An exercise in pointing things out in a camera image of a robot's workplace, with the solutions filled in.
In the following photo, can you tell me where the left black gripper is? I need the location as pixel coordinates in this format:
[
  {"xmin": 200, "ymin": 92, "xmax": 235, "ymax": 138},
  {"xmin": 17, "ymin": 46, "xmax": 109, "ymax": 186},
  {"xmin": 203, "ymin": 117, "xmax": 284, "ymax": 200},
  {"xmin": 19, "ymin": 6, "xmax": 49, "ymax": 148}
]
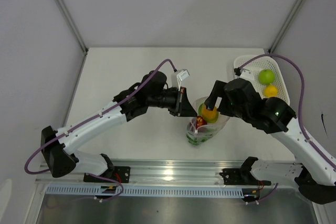
[{"xmin": 148, "ymin": 86, "xmax": 197, "ymax": 118}]

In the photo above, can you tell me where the red toy apple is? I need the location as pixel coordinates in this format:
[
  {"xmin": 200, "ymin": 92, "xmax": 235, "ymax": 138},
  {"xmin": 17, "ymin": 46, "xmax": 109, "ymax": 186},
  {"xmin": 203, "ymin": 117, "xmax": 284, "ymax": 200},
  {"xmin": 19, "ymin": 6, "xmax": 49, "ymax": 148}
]
[{"xmin": 196, "ymin": 116, "xmax": 207, "ymax": 129}]

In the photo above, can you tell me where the green toy cabbage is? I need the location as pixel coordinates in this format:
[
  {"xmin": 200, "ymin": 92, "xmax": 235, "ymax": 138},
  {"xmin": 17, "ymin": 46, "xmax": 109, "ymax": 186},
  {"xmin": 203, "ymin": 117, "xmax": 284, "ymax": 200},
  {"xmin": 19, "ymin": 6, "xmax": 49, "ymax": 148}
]
[{"xmin": 186, "ymin": 127, "xmax": 217, "ymax": 145}]

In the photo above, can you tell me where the clear pink-dotted zip bag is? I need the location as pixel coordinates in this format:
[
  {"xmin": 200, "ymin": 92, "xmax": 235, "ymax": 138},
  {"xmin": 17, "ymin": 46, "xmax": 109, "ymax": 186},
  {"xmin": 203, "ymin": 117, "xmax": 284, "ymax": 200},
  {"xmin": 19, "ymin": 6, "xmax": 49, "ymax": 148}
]
[{"xmin": 186, "ymin": 97, "xmax": 229, "ymax": 146}]

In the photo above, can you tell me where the orange yellow toy mango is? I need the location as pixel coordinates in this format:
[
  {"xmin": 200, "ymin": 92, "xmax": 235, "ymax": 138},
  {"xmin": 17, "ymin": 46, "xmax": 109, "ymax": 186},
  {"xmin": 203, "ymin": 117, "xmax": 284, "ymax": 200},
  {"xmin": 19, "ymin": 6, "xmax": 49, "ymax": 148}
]
[{"xmin": 198, "ymin": 103, "xmax": 219, "ymax": 123}]

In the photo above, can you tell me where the green toy apple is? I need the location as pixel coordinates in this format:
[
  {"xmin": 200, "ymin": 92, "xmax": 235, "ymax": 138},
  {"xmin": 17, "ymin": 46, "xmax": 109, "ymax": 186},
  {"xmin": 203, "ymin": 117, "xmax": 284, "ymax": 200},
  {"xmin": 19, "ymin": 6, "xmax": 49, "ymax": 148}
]
[{"xmin": 258, "ymin": 69, "xmax": 275, "ymax": 85}]

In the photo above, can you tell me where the yellow toy lemon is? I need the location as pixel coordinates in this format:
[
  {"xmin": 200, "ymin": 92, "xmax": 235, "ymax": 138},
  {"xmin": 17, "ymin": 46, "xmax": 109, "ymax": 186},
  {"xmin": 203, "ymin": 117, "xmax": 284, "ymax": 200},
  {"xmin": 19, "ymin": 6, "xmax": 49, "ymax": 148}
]
[{"xmin": 264, "ymin": 84, "xmax": 278, "ymax": 98}]

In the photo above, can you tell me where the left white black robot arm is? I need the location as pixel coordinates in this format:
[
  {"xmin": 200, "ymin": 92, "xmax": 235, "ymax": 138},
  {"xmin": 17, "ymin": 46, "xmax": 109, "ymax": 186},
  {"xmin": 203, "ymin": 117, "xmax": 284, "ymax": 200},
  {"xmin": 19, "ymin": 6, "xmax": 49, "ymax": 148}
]
[{"xmin": 41, "ymin": 69, "xmax": 197, "ymax": 182}]

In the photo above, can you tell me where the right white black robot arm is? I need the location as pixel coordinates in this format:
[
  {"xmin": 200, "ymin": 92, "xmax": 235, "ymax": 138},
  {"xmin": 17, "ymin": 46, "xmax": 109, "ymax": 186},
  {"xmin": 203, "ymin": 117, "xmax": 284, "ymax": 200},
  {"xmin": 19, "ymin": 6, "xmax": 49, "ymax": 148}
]
[{"xmin": 204, "ymin": 78, "xmax": 335, "ymax": 205}]

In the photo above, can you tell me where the white plastic basket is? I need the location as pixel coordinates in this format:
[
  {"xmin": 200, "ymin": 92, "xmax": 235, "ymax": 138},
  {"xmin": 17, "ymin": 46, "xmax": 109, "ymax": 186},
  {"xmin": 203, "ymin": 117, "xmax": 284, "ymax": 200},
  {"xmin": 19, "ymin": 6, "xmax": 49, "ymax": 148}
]
[{"xmin": 234, "ymin": 55, "xmax": 290, "ymax": 104}]

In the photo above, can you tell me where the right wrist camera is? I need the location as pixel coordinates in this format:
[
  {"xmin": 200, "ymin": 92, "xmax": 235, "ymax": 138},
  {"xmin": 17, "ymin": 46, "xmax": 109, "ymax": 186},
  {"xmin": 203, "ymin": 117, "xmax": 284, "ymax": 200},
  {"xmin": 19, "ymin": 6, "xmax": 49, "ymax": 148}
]
[{"xmin": 234, "ymin": 68, "xmax": 255, "ymax": 81}]

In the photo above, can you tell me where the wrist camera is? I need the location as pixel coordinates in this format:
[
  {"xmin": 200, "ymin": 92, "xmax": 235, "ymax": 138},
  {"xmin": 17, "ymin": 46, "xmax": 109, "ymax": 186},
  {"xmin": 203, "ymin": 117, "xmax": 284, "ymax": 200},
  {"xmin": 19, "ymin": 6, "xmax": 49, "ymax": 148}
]
[
  {"xmin": 171, "ymin": 69, "xmax": 190, "ymax": 90},
  {"xmin": 234, "ymin": 68, "xmax": 255, "ymax": 81}
]

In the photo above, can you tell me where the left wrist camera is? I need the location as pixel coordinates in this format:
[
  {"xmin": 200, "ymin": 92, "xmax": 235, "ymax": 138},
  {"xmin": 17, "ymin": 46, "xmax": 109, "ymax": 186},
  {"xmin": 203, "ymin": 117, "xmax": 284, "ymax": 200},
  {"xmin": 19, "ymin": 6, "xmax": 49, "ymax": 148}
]
[{"xmin": 171, "ymin": 69, "xmax": 190, "ymax": 90}]

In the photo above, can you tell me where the aluminium mounting rail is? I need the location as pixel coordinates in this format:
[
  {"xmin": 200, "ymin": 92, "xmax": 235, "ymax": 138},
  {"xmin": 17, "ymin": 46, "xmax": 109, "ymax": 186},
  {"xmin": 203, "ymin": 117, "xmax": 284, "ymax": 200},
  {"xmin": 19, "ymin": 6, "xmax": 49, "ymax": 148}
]
[{"xmin": 34, "ymin": 159, "xmax": 300, "ymax": 189}]

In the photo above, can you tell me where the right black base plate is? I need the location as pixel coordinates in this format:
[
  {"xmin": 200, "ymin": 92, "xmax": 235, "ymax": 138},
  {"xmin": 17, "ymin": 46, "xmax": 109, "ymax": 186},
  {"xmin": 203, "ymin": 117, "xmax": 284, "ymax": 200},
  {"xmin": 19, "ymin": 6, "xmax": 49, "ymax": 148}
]
[{"xmin": 219, "ymin": 168, "xmax": 249, "ymax": 185}]

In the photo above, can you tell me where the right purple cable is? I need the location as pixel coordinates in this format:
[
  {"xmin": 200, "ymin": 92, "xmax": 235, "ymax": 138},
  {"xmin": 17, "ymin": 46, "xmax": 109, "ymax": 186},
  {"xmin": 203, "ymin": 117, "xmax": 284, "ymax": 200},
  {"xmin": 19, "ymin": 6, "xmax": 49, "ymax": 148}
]
[{"xmin": 237, "ymin": 54, "xmax": 336, "ymax": 172}]

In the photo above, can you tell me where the white slotted cable duct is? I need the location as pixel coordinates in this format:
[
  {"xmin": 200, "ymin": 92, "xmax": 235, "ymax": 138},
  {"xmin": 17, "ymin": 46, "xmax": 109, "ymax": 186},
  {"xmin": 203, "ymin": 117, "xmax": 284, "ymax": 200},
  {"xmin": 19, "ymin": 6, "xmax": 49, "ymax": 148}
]
[{"xmin": 46, "ymin": 184, "xmax": 244, "ymax": 199}]

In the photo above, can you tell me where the right aluminium frame post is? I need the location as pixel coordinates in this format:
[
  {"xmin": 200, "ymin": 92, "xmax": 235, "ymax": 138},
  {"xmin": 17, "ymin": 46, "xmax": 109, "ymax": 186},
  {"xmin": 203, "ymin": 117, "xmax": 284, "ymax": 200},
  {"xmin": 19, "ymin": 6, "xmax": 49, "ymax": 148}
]
[{"xmin": 265, "ymin": 0, "xmax": 306, "ymax": 53}]

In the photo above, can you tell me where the aluminium frame post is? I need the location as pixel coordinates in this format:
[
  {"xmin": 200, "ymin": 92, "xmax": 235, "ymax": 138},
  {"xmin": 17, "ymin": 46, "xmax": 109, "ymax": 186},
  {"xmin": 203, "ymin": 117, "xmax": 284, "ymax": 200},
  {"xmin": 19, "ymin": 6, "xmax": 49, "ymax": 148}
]
[
  {"xmin": 54, "ymin": 0, "xmax": 88, "ymax": 55},
  {"xmin": 265, "ymin": 0, "xmax": 306, "ymax": 53}
]

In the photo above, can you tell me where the left aluminium frame post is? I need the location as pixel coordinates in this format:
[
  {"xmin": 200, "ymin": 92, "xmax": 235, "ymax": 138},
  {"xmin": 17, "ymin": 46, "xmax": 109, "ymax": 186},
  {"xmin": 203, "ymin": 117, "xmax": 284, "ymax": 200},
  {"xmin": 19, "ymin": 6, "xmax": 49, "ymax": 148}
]
[{"xmin": 54, "ymin": 0, "xmax": 88, "ymax": 55}]

